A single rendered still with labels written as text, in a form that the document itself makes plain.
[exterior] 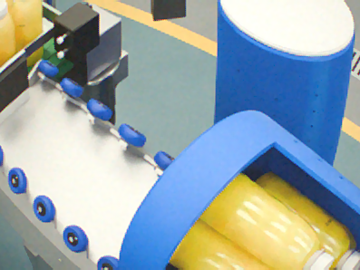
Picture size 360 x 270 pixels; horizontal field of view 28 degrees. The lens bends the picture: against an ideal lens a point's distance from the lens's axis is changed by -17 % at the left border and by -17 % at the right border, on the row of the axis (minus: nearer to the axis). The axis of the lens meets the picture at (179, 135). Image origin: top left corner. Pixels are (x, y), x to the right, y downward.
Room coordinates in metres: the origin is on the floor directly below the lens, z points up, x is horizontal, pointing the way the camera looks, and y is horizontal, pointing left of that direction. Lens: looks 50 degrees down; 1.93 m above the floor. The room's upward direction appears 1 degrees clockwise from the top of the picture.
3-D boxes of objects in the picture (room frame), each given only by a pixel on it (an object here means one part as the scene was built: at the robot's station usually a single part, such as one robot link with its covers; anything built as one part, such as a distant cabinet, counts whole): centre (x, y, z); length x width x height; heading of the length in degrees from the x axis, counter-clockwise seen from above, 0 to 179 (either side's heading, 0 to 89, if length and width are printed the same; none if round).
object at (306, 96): (1.06, -0.21, 0.59); 0.28 x 0.28 x 0.88
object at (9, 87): (0.88, 0.30, 0.99); 0.10 x 0.02 x 0.12; 137
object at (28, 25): (1.05, 0.30, 1.00); 0.07 x 0.07 x 0.19
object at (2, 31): (1.00, 0.35, 1.00); 0.07 x 0.07 x 0.19
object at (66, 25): (1.05, 0.20, 0.95); 0.10 x 0.07 x 0.10; 137
